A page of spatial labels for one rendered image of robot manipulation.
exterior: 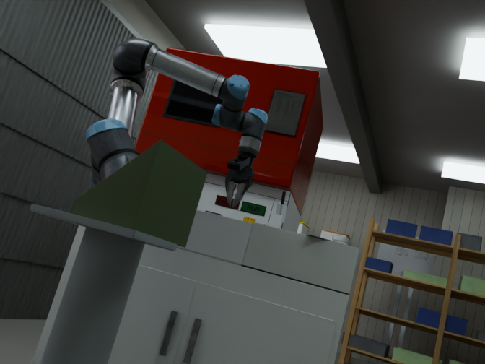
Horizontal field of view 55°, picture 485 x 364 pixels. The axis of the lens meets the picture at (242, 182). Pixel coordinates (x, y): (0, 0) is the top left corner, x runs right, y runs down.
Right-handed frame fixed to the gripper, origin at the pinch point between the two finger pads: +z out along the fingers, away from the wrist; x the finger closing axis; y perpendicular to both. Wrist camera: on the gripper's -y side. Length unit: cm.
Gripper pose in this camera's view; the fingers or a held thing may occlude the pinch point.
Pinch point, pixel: (232, 203)
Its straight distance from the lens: 163.1
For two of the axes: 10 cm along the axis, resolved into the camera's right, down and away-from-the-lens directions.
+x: -9.5, -2.2, 2.4
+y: 1.9, 2.4, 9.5
